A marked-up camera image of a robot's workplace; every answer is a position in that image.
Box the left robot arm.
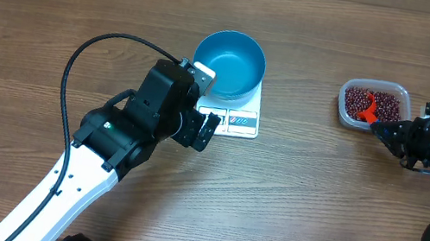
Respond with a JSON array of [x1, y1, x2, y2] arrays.
[[0, 59, 220, 241]]

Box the red measuring scoop blue handle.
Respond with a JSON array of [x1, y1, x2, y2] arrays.
[[357, 92, 378, 124]]

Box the blue metal bowl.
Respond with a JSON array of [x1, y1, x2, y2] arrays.
[[193, 30, 267, 101]]

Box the white digital kitchen scale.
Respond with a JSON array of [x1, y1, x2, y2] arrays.
[[196, 83, 262, 139]]

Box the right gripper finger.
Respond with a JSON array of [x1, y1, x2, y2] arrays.
[[375, 133, 406, 159], [370, 120, 412, 141]]

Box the red beans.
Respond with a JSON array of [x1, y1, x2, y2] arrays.
[[344, 86, 401, 122]]

